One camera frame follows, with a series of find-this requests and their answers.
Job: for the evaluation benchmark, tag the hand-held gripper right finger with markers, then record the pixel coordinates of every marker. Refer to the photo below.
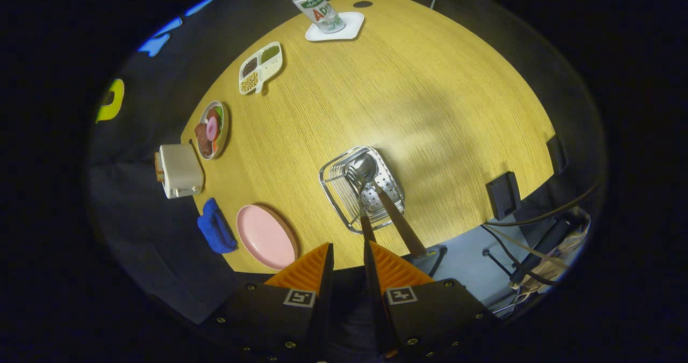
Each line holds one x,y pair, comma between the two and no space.
371,277

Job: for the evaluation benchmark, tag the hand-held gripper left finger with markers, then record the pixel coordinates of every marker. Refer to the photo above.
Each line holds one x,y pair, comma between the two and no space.
325,282

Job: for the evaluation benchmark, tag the pink plate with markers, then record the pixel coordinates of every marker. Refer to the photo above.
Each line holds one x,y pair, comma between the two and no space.
266,236

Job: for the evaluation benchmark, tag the blue folded cloth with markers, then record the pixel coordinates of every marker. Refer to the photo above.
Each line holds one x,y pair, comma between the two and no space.
216,227

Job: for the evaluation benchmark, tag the black table clamp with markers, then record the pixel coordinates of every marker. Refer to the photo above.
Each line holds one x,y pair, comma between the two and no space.
502,196
557,155

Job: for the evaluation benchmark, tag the oval plate of food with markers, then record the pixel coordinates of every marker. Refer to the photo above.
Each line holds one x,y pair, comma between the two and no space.
223,132

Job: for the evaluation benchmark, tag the white toaster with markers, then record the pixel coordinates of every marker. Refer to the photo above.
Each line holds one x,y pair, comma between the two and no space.
181,170

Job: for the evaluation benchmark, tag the pale crumpled bag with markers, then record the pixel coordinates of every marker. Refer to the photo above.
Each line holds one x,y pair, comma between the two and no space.
559,266

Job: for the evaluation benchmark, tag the brown meat piece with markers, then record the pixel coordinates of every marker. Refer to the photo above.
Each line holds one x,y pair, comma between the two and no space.
202,137

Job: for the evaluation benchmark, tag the pink ham slice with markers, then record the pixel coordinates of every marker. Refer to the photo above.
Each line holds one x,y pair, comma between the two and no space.
212,129

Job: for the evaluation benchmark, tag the green lettuce leaf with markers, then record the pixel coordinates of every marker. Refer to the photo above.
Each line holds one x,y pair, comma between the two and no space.
219,113

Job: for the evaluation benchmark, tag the brown toast slices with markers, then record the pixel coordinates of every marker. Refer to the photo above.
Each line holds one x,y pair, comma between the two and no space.
159,167

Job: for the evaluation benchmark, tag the white divided bean dish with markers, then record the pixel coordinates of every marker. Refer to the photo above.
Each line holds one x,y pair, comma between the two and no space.
267,68

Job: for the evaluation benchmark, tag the white square coaster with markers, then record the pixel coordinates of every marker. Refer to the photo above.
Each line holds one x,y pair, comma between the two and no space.
349,29

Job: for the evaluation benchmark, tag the white bottle with green label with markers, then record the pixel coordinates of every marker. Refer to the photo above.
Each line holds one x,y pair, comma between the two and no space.
320,11

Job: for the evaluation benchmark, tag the black round table grommet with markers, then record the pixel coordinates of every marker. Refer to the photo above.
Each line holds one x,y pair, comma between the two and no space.
363,4

